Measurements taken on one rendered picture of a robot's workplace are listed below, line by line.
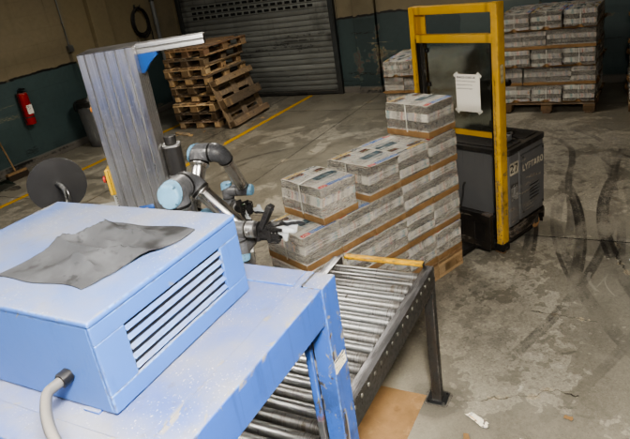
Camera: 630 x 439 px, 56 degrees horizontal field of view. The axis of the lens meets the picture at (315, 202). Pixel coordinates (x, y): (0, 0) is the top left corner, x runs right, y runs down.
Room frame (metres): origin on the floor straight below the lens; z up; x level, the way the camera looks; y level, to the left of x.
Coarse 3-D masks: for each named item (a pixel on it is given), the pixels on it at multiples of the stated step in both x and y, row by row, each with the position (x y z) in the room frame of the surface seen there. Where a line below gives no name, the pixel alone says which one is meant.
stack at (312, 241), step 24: (408, 192) 3.58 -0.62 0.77; (432, 192) 3.73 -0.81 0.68; (288, 216) 3.37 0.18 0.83; (360, 216) 3.31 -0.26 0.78; (384, 216) 3.44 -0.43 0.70; (432, 216) 3.72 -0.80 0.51; (288, 240) 3.13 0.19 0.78; (312, 240) 3.06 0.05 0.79; (336, 240) 3.17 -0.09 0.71; (384, 240) 3.41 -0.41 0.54; (408, 240) 3.56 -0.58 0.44; (432, 240) 3.70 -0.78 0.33; (288, 264) 3.19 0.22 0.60; (360, 264) 3.28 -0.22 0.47; (384, 264) 3.41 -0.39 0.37
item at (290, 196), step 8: (312, 168) 3.53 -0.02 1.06; (320, 168) 3.51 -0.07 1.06; (288, 176) 3.44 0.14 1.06; (296, 176) 3.41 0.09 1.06; (304, 176) 3.40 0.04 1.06; (288, 184) 3.37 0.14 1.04; (288, 192) 3.38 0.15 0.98; (296, 192) 3.31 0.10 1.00; (288, 200) 3.38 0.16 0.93; (296, 200) 3.31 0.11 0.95; (296, 208) 3.32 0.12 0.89
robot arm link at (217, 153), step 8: (216, 144) 3.37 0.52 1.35; (208, 152) 3.34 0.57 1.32; (216, 152) 3.33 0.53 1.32; (224, 152) 3.36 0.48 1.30; (216, 160) 3.35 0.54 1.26; (224, 160) 3.35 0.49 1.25; (232, 160) 3.42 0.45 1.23; (224, 168) 3.41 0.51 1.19; (232, 168) 3.41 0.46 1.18; (232, 176) 3.44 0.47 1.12; (240, 176) 3.47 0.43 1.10; (240, 184) 3.49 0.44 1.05; (248, 184) 3.55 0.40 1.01; (240, 192) 3.54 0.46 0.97; (248, 192) 3.52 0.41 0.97
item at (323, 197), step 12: (324, 180) 3.27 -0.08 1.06; (336, 180) 3.24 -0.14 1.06; (348, 180) 3.27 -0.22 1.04; (312, 192) 3.19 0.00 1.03; (324, 192) 3.15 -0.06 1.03; (336, 192) 3.21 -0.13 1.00; (348, 192) 3.27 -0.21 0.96; (312, 204) 3.20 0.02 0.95; (324, 204) 3.15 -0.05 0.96; (336, 204) 3.21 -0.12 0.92; (348, 204) 3.26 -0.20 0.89; (324, 216) 3.14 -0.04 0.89
